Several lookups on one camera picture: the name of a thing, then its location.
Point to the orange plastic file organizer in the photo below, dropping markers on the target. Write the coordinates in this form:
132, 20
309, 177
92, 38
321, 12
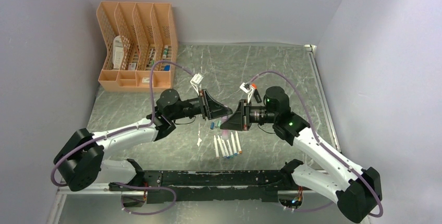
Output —
149, 38

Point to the white pen orange cap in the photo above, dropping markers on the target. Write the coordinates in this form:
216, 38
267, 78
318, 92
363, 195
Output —
238, 142

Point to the black base frame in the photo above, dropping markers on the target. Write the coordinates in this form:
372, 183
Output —
161, 186

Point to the white pen green cap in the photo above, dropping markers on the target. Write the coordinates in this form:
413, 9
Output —
225, 148

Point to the black orange highlighter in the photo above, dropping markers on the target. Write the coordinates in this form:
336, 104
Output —
256, 94

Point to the purple pink highlighter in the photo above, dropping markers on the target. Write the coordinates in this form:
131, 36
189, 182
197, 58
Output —
225, 134

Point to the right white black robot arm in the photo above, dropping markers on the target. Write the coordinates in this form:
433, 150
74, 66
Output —
356, 191

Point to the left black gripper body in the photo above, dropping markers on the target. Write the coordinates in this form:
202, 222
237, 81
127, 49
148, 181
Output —
203, 104

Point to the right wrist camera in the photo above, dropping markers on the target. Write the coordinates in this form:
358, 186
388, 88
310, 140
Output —
249, 89

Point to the white pen grey cap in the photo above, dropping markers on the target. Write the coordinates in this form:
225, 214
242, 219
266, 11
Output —
221, 146

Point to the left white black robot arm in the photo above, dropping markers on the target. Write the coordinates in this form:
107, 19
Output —
84, 159

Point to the aluminium rail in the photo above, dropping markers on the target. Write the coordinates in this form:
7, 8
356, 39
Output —
330, 125

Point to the white paper packet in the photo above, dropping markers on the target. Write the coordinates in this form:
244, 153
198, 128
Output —
118, 53

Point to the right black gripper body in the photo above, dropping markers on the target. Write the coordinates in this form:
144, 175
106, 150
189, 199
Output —
246, 113

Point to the white pen blue cap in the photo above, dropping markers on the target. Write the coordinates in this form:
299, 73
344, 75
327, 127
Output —
233, 141

